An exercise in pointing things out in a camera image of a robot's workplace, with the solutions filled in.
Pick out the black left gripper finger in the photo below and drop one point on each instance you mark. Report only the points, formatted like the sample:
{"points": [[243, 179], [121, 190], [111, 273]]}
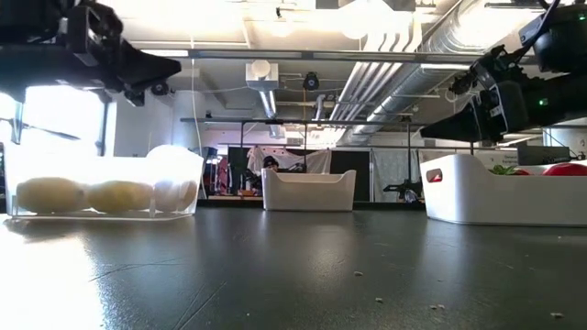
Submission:
{"points": [[147, 69]]}

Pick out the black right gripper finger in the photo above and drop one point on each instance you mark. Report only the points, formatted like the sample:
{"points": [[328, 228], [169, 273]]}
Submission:
{"points": [[454, 126]]}

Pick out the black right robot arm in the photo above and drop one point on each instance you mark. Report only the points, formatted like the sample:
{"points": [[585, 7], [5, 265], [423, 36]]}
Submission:
{"points": [[564, 46]]}

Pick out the black track light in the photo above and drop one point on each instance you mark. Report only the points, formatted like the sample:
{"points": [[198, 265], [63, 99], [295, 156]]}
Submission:
{"points": [[461, 84]]}

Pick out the black computer monitor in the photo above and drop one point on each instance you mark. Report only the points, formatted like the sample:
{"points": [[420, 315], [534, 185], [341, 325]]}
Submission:
{"points": [[543, 156]]}

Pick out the white curtain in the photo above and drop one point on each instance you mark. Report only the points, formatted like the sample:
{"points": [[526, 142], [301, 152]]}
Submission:
{"points": [[390, 169]]}

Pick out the black floor stand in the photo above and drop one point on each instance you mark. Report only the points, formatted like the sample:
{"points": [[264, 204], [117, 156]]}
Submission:
{"points": [[403, 187]]}

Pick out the white plastic basket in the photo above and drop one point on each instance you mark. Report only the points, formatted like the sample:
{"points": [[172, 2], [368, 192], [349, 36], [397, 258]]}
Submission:
{"points": [[481, 201]]}

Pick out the frosted translucent plastic basket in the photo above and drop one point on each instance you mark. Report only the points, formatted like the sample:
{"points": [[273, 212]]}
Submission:
{"points": [[110, 165]]}

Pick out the black partition panel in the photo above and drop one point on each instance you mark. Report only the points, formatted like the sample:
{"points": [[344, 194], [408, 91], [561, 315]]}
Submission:
{"points": [[351, 176]]}

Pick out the white hanging sheet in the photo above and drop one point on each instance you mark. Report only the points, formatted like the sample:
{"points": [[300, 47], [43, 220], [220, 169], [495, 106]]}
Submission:
{"points": [[312, 160]]}

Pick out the person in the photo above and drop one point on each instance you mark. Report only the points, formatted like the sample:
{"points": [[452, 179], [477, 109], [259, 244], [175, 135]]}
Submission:
{"points": [[270, 162]]}

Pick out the cream plastic basket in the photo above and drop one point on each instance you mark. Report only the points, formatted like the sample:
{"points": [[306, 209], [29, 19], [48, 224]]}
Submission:
{"points": [[307, 192]]}

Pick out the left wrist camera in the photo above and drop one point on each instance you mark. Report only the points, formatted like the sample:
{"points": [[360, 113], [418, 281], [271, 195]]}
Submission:
{"points": [[96, 27]]}

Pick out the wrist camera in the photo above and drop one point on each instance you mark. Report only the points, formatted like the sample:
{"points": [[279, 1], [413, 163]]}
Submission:
{"points": [[497, 66], [96, 27]]}

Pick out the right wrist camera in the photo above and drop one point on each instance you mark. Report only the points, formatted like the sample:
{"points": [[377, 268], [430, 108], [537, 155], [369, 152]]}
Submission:
{"points": [[497, 66]]}

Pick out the silver ventilation duct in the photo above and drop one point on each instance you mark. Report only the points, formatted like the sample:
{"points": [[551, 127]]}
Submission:
{"points": [[403, 82]]}

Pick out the white overhead camera box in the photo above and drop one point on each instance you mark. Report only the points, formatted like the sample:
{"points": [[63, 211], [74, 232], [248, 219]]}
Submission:
{"points": [[261, 73]]}

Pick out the black round camera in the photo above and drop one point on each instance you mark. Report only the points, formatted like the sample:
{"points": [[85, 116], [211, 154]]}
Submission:
{"points": [[311, 81]]}

